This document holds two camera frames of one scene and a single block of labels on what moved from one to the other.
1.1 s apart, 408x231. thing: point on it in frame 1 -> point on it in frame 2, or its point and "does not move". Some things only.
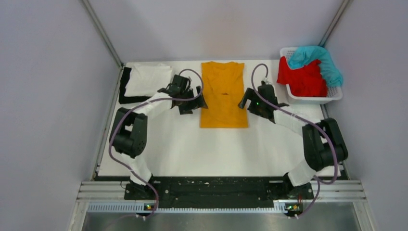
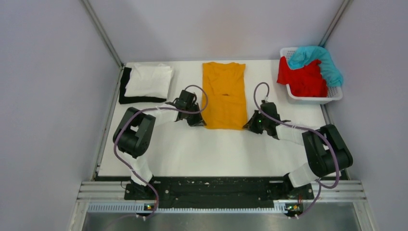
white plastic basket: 333,93 does not move
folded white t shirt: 146,79 does not move
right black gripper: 249,95 -> 251,124
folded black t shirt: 124,81 does not move
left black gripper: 187,109 -> 197,121
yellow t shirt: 223,86 does not move
